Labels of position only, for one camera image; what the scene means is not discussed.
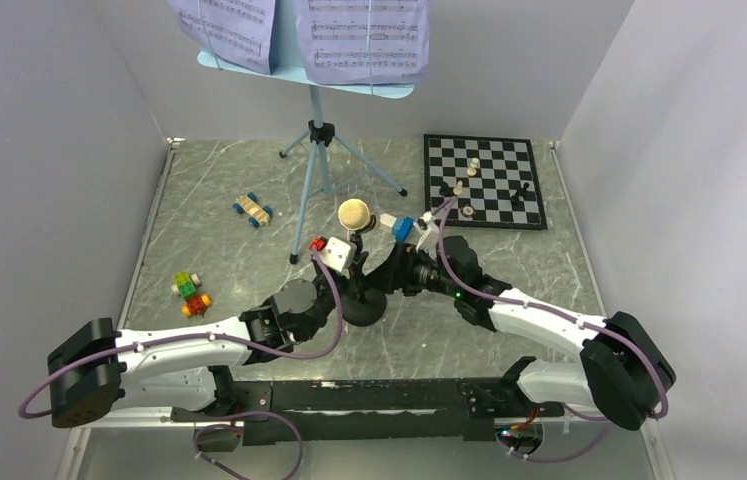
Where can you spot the left sheet music page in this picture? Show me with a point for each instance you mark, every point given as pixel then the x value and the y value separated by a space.
pixel 236 31

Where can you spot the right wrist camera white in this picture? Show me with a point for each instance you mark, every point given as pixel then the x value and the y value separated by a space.
pixel 425 232

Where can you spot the sheet music page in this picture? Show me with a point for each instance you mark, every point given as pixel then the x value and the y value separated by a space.
pixel 236 31
pixel 364 42

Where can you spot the wooden toy car blue wheels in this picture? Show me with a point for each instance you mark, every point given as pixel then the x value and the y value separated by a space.
pixel 258 215

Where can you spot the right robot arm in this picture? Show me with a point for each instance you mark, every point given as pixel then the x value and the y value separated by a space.
pixel 613 365

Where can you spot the colourful brick toy train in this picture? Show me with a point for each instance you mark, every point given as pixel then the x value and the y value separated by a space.
pixel 187 287

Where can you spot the black chess piece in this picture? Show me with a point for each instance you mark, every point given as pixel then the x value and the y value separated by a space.
pixel 446 191
pixel 518 195

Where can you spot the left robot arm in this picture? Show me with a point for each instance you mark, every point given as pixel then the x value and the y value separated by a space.
pixel 99 369

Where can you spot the white chess piece upper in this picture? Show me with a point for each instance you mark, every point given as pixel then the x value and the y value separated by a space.
pixel 472 169

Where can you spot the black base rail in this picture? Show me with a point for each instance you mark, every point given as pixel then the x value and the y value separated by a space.
pixel 270 412

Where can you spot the gold toy microphone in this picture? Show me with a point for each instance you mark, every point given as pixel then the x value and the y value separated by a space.
pixel 355 216

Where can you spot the blue white block toy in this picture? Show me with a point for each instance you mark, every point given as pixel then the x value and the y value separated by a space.
pixel 399 227

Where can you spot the light blue music stand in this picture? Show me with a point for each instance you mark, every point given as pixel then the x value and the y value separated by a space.
pixel 286 64

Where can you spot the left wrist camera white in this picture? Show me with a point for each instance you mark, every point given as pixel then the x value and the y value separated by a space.
pixel 336 253

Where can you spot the black white chessboard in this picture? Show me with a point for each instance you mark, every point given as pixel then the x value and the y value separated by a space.
pixel 505 163

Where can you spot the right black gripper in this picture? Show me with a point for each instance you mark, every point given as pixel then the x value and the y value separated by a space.
pixel 397 272

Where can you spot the black chess piece right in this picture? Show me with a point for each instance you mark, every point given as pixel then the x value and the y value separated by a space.
pixel 518 195

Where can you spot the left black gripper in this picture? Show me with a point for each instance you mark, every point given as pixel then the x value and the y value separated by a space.
pixel 347 282

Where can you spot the poker chip on chessboard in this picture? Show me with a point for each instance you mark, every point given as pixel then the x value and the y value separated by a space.
pixel 467 211

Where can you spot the black microphone stand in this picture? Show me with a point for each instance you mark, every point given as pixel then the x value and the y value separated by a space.
pixel 362 306

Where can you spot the black chess piece left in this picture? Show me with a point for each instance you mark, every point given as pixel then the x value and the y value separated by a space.
pixel 446 191

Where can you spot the right sheet music page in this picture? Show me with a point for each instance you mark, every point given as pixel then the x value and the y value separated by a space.
pixel 364 42

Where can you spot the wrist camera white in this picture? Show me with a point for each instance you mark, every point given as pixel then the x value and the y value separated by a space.
pixel 425 232
pixel 336 253

